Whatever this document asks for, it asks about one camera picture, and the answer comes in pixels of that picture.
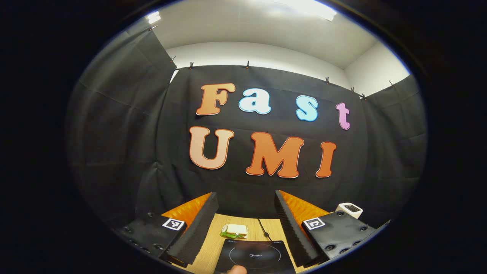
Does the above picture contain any white toaster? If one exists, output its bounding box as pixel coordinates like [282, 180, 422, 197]
[335, 203, 363, 220]

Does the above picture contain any black backdrop cloth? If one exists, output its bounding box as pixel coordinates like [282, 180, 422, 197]
[65, 27, 428, 244]

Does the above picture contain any black induction cooktop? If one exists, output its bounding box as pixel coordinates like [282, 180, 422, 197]
[214, 239, 296, 274]

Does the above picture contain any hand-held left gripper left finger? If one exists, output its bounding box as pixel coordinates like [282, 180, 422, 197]
[114, 192, 219, 269]

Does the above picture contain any black power cable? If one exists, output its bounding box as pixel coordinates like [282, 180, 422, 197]
[258, 218, 273, 242]

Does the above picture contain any large ceiling light panel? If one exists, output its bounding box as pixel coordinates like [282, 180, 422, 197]
[263, 0, 338, 21]

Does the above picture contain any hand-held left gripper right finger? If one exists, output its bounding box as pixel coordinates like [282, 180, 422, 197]
[275, 190, 390, 268]

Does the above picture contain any sandwich with green lettuce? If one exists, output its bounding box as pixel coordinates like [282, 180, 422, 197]
[220, 224, 248, 240]

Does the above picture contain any row of black cloth clips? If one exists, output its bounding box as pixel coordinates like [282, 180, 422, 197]
[148, 25, 395, 100]

